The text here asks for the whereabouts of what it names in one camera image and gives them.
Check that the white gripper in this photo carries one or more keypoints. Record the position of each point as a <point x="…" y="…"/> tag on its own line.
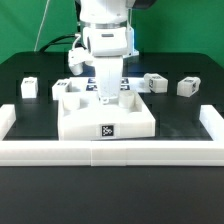
<point x="108" y="47"/>

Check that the white square tabletop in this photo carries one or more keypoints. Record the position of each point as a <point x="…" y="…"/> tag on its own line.
<point x="81" y="116"/>

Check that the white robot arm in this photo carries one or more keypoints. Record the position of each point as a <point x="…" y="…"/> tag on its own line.
<point x="108" y="14"/>

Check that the white marker tag sheet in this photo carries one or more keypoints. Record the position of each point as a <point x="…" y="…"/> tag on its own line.
<point x="80" y="84"/>

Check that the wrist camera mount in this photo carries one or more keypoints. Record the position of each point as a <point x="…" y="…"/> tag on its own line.
<point x="76" y="58"/>

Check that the white U-shaped fence frame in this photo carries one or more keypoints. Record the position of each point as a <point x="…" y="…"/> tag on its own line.
<point x="104" y="153"/>

